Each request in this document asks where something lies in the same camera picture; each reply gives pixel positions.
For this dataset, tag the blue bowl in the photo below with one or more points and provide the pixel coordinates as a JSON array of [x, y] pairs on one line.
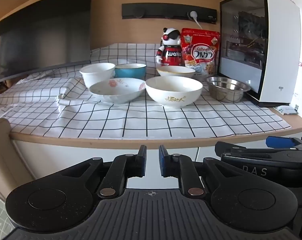
[[131, 73]]

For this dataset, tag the red cereal bag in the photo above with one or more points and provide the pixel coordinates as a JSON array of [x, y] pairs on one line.
[[201, 52]]

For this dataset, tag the beige chair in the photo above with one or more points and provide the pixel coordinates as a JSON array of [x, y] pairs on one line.
[[3, 155]]

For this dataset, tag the floral white bowl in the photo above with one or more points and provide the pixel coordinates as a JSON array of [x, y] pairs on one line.
[[116, 90]]

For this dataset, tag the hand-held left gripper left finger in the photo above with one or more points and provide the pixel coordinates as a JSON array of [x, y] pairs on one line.
[[142, 162]]

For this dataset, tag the gold-rimmed white bowl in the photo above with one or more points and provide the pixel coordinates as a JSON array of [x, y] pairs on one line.
[[176, 72]]

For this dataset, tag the small pale packet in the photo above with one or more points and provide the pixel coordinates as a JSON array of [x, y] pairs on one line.
[[287, 110]]

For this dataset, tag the white bowl with gold print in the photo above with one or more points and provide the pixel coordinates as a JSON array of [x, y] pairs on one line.
[[173, 90]]

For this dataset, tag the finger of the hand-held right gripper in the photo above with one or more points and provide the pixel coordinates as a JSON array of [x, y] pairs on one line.
[[227, 148], [281, 142]]

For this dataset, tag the plain white bowl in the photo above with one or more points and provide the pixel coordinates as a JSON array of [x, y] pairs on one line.
[[97, 78]]

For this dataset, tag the stainless steel bowl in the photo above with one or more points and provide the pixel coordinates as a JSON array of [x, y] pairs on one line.
[[226, 93]]

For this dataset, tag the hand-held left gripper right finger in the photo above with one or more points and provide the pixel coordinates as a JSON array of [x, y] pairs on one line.
[[163, 162]]

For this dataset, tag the checkered white tablecloth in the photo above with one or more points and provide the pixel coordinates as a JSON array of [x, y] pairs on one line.
[[141, 121]]

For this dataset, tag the black monitor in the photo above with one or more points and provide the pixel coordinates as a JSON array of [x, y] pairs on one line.
[[41, 35]]

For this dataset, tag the white glass-panel computer case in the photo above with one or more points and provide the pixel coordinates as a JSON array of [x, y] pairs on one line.
[[278, 55]]

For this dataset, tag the black wall power strip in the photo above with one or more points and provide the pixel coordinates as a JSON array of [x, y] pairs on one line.
[[161, 11]]

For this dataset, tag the red and white robot toy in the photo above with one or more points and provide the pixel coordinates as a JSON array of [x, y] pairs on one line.
[[169, 55]]

